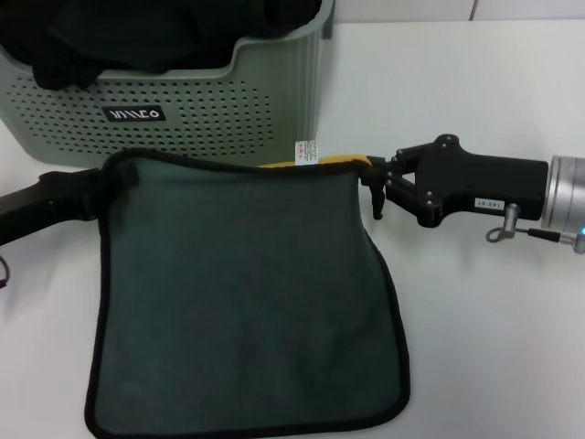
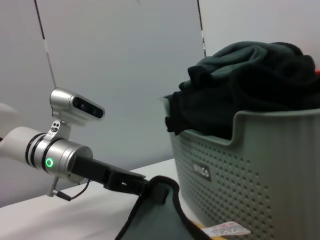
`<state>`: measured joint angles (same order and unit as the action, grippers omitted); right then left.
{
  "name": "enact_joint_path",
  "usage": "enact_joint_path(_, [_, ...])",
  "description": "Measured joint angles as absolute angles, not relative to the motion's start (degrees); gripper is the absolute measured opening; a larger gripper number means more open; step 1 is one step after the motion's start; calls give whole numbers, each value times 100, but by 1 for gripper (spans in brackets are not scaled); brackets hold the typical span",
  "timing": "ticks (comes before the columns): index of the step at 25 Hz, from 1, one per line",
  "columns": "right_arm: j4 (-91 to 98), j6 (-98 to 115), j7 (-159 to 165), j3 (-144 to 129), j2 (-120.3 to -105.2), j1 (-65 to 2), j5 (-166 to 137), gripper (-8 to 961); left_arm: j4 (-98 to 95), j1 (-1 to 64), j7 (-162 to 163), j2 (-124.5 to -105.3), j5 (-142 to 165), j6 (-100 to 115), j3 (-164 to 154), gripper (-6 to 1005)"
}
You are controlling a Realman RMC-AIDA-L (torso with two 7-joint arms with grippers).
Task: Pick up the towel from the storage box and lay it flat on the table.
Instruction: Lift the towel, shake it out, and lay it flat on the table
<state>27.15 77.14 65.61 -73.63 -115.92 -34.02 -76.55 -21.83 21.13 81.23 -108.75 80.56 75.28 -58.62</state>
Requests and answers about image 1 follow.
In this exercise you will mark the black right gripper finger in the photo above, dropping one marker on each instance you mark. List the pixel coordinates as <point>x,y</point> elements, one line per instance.
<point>402,194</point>
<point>411,155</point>

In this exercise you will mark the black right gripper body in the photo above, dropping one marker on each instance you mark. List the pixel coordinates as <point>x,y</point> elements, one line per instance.
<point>484,183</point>

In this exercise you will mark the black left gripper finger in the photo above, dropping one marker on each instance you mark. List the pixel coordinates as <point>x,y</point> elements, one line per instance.
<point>121,176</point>

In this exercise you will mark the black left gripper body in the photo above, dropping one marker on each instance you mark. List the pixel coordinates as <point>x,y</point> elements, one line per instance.
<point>41,201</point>

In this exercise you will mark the yellow and grey towel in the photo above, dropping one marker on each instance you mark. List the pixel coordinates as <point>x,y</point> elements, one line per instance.
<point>237,297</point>

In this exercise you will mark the grey-green perforated storage box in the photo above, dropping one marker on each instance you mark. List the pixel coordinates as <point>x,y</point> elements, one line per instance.
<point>205,114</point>

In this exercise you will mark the black cloth pile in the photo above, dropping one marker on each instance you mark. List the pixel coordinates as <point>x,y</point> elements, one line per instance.
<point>137,36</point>

